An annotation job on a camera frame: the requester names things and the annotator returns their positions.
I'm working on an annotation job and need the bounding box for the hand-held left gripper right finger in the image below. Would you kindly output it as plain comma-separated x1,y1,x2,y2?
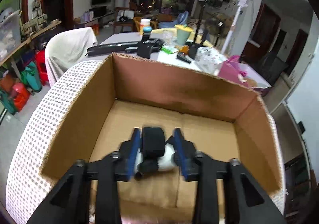
174,127,287,224

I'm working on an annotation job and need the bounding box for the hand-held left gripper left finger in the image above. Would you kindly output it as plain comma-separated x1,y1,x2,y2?
26,127,144,224

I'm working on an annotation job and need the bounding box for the black and white toy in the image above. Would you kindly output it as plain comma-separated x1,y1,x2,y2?
135,126,177,180

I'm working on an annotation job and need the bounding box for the brown cardboard box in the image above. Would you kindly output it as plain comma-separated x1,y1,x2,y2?
39,52,285,218

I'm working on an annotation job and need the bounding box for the pink bag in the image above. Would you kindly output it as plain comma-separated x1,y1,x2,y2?
218,55,250,87

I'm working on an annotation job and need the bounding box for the clear plastic bag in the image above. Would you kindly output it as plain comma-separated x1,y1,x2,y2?
194,47,225,75

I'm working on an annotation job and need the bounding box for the checked floral quilt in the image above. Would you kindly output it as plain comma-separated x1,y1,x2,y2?
5,60,287,224

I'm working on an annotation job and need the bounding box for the black stand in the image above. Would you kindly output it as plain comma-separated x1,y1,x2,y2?
188,0,212,59

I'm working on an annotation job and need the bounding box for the black device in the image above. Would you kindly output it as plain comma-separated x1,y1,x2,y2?
137,38,164,59

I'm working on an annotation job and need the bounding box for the green cup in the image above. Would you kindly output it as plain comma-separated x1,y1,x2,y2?
176,25,193,45

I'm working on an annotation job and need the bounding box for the red bag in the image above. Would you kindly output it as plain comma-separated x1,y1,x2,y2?
11,83,30,112

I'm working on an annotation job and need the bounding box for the black office chair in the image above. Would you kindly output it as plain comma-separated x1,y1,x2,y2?
257,53,288,85

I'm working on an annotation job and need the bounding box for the white covered chair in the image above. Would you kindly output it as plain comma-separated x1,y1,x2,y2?
45,27,98,87

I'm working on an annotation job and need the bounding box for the green bag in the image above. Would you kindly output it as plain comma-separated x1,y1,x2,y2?
20,62,42,92

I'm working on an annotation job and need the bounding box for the orange label bottle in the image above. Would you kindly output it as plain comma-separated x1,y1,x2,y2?
139,18,151,35

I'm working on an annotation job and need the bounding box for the red plastic stool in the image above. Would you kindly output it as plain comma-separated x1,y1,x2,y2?
35,50,49,86

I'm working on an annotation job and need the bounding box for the black stand fan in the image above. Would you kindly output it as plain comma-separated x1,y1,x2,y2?
207,12,231,38

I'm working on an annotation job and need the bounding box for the blue plastic seat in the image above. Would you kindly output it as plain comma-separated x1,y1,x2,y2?
159,11,189,29

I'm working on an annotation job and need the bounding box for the clear plastic storage bin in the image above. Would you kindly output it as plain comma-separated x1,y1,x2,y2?
0,12,20,58

